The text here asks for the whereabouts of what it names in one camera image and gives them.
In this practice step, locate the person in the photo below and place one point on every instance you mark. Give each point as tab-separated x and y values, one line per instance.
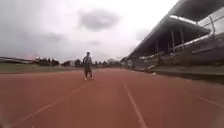
87	65

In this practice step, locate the red running track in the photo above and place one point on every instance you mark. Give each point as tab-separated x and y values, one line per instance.
100	106

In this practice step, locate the row of trees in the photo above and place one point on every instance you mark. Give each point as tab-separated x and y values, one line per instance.
46	62

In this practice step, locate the grass strip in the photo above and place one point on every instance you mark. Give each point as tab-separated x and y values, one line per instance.
186	70

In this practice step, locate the grandstand building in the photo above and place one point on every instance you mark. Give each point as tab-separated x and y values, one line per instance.
193	50

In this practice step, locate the grass field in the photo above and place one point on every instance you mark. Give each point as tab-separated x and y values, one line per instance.
23	68

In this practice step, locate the low building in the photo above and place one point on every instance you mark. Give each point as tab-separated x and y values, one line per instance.
13	60

